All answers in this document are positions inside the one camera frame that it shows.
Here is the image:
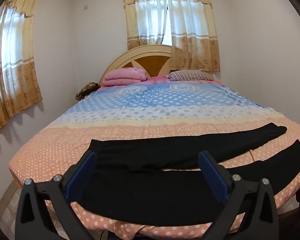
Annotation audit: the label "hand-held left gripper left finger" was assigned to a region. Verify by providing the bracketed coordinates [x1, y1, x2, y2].
[15, 150, 97, 240]

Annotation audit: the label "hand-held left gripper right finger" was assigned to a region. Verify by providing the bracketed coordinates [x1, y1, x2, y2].
[198, 151, 282, 240]

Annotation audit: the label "black pants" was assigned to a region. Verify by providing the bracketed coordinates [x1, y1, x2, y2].
[75, 122, 300, 224]

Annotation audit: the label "brown patterned bag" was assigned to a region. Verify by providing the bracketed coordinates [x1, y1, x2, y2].
[75, 82, 101, 100]

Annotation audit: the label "dotted pastel bedsheet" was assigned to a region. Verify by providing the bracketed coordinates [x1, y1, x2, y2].
[9, 79, 300, 239]

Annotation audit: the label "striped pillow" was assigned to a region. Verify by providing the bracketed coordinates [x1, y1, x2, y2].
[168, 70, 214, 82]

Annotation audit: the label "pink folded blanket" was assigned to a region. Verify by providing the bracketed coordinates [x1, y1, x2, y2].
[103, 67, 147, 87]

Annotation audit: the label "beige floral curtain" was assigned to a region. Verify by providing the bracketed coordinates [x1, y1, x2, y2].
[122, 0, 220, 72]
[0, 0, 43, 137]

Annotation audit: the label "cream wooden headboard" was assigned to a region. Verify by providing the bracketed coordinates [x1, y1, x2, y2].
[98, 44, 173, 87]

